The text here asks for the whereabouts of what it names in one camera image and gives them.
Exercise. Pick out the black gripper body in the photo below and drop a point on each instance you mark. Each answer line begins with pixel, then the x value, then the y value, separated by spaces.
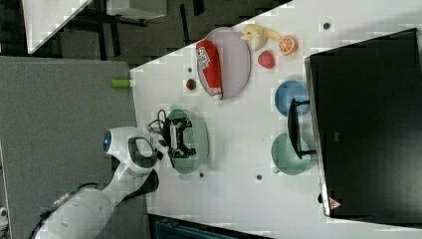
pixel 173 134

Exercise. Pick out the green oval strainer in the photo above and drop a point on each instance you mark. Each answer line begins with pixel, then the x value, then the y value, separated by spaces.
pixel 196 137

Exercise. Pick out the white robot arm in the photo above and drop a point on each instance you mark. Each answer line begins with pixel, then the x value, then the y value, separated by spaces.
pixel 84 212

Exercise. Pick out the small strawberry toy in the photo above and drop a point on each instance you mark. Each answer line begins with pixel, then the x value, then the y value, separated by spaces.
pixel 191 84

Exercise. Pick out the green marker pen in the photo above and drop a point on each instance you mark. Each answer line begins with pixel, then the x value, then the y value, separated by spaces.
pixel 123 83

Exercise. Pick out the red ketchup bottle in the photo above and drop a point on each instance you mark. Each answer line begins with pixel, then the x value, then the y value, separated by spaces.
pixel 209 64

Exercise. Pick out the grey round plate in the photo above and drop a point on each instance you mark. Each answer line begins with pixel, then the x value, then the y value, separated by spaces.
pixel 235 62

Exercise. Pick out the large strawberry toy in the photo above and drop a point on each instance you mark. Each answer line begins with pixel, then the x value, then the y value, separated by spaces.
pixel 267 60

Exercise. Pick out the green mug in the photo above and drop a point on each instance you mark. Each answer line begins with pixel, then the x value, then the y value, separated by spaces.
pixel 285 158

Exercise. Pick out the blue bowl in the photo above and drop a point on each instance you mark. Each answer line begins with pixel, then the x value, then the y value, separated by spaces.
pixel 286 92

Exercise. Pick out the peeled banana toy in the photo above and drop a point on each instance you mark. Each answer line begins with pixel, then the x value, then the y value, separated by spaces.
pixel 257 36

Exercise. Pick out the orange half toy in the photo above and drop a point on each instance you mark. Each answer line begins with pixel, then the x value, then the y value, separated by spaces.
pixel 288 45

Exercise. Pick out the black toaster oven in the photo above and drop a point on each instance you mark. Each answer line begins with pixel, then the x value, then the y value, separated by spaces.
pixel 365 100

